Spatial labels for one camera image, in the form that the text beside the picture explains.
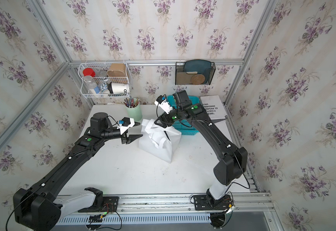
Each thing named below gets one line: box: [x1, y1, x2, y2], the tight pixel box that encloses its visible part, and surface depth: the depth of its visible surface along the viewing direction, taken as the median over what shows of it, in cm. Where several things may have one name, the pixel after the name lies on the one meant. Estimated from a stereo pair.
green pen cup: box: [123, 95, 143, 122], surface depth 103 cm
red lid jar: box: [82, 67, 96, 77], surface depth 94 cm
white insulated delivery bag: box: [138, 118, 182, 164], surface depth 77 cm
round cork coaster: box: [190, 74, 206, 85], surface depth 100 cm
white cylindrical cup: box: [107, 81, 130, 94], surface depth 95 cm
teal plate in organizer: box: [183, 59, 212, 75], surface depth 94 cm
